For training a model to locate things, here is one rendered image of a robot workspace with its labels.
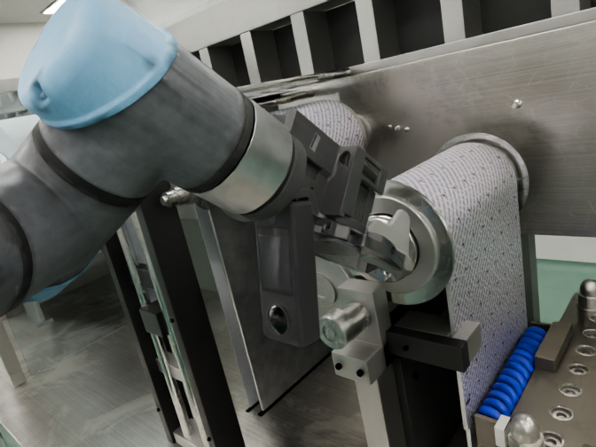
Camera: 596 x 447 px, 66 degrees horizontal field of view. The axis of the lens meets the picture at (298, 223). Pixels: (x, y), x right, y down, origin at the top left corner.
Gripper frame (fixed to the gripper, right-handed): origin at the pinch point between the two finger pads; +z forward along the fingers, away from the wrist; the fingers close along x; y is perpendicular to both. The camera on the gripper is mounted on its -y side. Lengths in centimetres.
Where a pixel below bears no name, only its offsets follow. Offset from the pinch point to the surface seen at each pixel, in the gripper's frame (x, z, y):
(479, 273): -4.7, 12.7, 4.0
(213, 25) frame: 61, 4, 53
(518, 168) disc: -4.7, 20.4, 21.3
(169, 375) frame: 38.8, 6.6, -19.7
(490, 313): -4.8, 18.6, 0.4
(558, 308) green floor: 38, 246, 45
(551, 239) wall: 53, 273, 94
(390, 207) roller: 0.3, -1.2, 6.8
